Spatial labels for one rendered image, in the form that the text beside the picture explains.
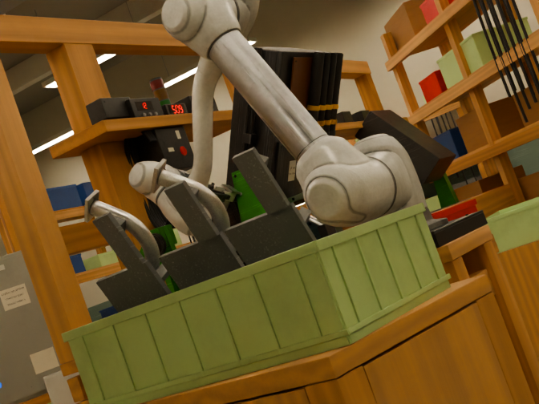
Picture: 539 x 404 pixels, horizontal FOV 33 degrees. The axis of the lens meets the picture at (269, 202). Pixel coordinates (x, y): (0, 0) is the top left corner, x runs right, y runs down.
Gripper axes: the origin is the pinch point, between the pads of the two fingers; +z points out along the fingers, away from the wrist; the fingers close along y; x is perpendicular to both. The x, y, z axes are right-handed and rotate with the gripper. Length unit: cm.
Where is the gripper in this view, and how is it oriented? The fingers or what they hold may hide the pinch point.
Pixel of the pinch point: (224, 193)
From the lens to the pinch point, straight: 302.0
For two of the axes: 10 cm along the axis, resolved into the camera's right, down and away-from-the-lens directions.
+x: -4.4, 8.8, 1.8
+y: -6.9, -4.5, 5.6
